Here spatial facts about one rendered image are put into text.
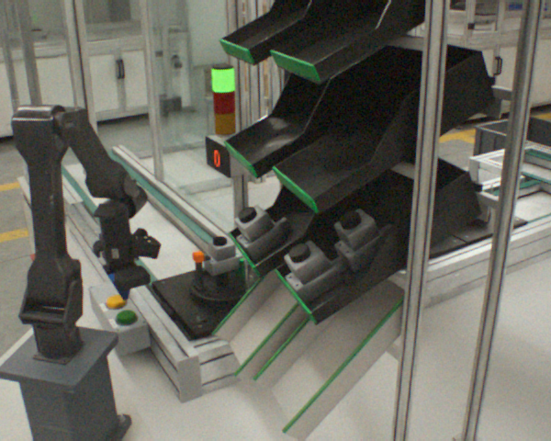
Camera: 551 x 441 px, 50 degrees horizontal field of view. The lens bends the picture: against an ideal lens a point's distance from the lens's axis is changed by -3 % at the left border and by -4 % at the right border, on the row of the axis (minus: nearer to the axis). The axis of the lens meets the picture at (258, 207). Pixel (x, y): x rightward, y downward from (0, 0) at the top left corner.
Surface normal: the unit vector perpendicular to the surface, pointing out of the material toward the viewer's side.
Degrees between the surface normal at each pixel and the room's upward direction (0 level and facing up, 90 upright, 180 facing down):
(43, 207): 81
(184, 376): 90
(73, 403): 90
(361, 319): 45
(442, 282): 90
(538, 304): 0
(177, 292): 0
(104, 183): 115
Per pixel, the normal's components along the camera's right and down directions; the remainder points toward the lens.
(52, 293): -0.21, 0.07
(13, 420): -0.03, -0.92
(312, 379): -0.68, -0.54
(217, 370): 0.50, 0.33
